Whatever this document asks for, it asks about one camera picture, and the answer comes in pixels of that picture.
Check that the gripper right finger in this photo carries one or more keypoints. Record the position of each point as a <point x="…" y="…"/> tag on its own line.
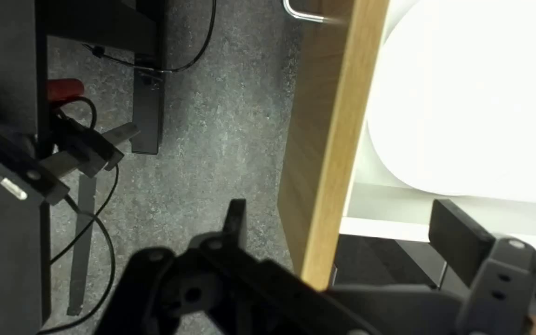
<point x="458" y="237"/>

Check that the grey metal bar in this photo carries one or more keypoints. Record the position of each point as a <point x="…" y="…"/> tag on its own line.
<point x="82" y="251"/>

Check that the wooden kitchen unit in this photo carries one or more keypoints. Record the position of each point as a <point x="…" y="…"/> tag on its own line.
<point x="328" y="139"/>

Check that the black table leg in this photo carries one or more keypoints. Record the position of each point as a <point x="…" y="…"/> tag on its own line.
<point x="149" y="107"/>

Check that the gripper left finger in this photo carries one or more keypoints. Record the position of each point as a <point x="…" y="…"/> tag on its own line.
<point x="231" y="279"/>

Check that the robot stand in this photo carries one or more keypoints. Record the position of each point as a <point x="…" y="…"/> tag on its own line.
<point x="3" y="242"/>

